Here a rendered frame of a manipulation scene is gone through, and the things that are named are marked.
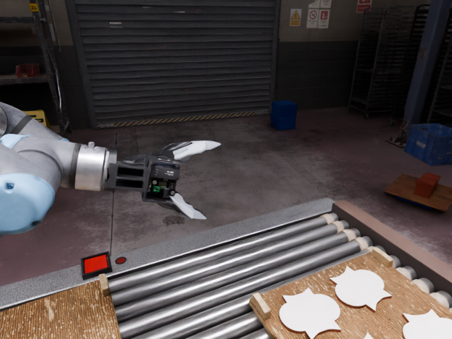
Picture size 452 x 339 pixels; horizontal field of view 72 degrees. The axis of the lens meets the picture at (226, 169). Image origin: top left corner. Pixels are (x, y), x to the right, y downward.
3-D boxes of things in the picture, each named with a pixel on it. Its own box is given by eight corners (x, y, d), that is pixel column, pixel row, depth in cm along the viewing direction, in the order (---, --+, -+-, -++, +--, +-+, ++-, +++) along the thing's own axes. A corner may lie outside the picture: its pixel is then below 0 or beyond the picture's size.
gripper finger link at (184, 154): (229, 148, 56) (183, 171, 54) (218, 144, 61) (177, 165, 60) (221, 132, 55) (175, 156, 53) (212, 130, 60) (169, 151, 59)
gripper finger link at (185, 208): (201, 237, 58) (166, 206, 54) (194, 226, 63) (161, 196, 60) (213, 225, 58) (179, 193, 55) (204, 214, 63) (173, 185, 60)
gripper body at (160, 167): (177, 206, 53) (101, 199, 49) (169, 193, 61) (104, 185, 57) (185, 163, 52) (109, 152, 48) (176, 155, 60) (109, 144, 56)
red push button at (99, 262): (85, 264, 89) (83, 259, 88) (107, 257, 91) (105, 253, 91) (86, 277, 84) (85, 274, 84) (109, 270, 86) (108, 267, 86)
